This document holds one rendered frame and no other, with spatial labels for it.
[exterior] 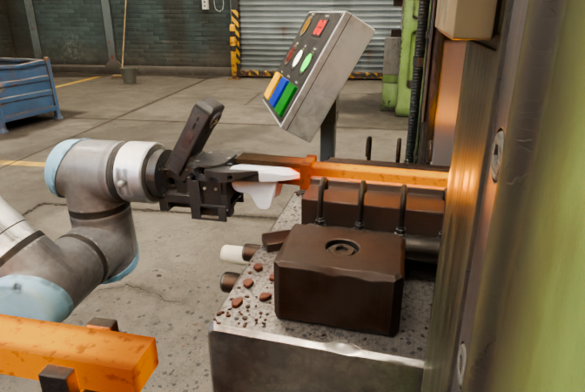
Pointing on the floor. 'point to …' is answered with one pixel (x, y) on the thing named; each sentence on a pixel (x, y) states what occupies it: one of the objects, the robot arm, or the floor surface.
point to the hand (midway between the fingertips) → (292, 167)
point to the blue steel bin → (26, 90)
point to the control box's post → (327, 141)
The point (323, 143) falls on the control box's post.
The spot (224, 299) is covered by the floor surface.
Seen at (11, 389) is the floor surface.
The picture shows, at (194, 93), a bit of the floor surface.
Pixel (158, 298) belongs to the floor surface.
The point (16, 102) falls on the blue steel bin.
